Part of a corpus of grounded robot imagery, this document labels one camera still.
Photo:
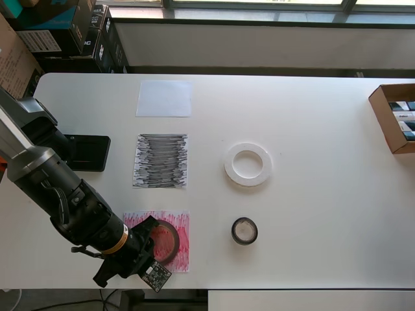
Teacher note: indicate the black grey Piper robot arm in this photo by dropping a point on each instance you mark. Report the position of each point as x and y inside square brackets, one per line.
[65, 194]

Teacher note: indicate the wrist camera board with bracket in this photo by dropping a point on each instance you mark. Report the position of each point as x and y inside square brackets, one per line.
[155, 275]

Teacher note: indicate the blank white paper sheet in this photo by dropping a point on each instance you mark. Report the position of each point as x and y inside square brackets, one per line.
[162, 98]

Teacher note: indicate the black tape roll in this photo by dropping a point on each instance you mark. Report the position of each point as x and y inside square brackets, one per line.
[243, 243]

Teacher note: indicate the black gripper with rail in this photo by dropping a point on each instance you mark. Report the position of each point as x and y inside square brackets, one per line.
[129, 262]

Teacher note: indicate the small black white carton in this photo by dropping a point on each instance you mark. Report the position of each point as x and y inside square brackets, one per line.
[400, 106]
[407, 127]
[409, 136]
[403, 116]

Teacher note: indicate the black scribbled paper sheet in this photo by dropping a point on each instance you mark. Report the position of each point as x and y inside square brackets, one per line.
[162, 162]

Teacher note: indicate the black box white label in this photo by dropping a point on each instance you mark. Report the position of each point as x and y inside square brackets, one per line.
[39, 40]

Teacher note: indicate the teal and navy printed box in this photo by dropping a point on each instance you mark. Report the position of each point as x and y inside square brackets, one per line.
[48, 19]

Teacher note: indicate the red scribbled paper sheet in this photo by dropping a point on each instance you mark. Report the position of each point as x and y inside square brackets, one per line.
[181, 223]

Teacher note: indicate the red tape roll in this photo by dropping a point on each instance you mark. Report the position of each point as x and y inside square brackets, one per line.
[176, 241]

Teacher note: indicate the dark table leg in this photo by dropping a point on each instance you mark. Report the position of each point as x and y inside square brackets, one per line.
[133, 301]

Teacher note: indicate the black monitor carton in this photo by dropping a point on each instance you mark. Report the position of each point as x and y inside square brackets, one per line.
[115, 52]

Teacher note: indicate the dark window frame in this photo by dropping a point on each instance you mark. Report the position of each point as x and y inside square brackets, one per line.
[291, 17]

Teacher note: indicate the white tape roll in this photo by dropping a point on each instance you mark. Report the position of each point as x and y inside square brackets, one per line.
[228, 165]

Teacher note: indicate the large GX760A cardboard box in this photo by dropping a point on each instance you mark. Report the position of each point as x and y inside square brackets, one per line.
[13, 64]

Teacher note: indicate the open cardboard box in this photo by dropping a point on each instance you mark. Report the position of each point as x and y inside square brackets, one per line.
[379, 107]

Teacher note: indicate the orange clamp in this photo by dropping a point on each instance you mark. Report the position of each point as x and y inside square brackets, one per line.
[2, 161]

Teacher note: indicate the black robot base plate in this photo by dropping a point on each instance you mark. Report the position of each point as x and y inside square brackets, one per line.
[94, 155]

